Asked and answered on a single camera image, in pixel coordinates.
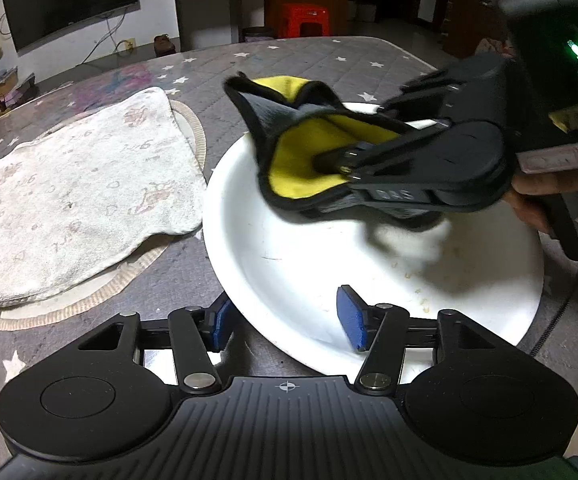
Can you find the wall power outlet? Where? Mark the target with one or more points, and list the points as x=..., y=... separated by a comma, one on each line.
x=129, y=45

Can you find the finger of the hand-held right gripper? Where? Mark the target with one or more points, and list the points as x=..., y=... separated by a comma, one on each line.
x=424, y=97
x=379, y=160

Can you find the glass shelf cabinet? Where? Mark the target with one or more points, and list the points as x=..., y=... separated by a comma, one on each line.
x=204, y=10

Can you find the grey star-print table cover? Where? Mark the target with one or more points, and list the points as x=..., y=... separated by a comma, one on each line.
x=209, y=65

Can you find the person's right hand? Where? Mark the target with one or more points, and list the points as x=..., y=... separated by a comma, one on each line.
x=531, y=200

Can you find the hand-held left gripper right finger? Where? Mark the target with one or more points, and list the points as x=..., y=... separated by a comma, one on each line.
x=351, y=315

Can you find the black flat television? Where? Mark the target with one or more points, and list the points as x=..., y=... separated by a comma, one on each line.
x=69, y=0

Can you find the white printed towel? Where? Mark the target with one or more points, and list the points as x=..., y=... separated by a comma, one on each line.
x=84, y=190

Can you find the red plastic stool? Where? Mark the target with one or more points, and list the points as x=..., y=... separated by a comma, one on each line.
x=301, y=12

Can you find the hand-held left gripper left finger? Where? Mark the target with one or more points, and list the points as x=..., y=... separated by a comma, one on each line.
x=221, y=320

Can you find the yellow and grey cleaning cloth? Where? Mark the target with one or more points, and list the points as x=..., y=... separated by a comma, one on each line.
x=299, y=160

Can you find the beige round placemat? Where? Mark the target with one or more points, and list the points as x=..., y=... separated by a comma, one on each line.
x=89, y=296

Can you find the pink flat boxes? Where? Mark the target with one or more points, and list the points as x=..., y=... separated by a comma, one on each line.
x=11, y=96

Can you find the white bowl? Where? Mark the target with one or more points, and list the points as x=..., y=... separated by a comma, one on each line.
x=289, y=270

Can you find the cardboard box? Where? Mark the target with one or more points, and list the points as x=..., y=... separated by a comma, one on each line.
x=6, y=79

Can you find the dark bucket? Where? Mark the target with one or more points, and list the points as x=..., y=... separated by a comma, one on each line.
x=258, y=35

